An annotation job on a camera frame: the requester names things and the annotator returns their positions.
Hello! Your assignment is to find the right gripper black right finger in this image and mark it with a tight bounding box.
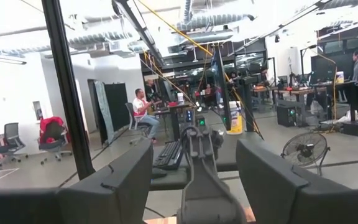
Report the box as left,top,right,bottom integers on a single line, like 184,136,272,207
235,138,351,224

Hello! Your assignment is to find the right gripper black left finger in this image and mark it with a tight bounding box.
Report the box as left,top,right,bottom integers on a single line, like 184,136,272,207
57,139,154,224

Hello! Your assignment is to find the black floor fan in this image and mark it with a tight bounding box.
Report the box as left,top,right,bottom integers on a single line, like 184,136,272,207
280,132,331,177

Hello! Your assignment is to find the black side desk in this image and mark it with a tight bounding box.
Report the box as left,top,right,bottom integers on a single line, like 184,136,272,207
149,136,239,191

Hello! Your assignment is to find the black keyboard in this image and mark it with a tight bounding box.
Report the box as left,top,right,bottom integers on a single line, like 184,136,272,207
152,140,185,171

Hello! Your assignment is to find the black computer tower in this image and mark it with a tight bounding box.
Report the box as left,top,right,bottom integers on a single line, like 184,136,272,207
276,104,298,128

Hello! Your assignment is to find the yellow wipes canister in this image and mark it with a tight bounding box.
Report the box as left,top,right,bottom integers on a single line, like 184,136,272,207
227,100,244,136

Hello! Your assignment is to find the dark office chair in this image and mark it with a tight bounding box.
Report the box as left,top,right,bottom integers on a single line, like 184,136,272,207
37,119,73,166

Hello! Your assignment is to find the black partition panel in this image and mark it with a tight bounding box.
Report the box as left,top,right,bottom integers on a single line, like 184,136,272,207
104,82,131,133

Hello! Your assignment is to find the seated person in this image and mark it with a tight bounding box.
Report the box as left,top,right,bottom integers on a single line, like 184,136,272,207
132,88,161,144

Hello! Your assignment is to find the black office desk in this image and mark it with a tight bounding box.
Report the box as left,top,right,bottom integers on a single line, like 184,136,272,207
152,102,195,142

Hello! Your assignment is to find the wooden workbench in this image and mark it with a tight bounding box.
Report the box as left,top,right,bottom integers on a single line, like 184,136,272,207
252,85,328,127

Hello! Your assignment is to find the small device blue light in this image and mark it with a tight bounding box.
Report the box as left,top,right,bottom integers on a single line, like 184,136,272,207
185,108,196,124

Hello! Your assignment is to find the grey office chair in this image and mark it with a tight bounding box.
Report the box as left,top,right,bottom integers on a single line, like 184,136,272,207
0,122,29,164

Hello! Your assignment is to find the black aluminium rig frame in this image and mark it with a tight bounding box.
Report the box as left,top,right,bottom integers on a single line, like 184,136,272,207
40,0,96,181

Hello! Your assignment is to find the yellow diagonal cable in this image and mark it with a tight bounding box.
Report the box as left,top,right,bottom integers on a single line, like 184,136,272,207
137,0,264,140

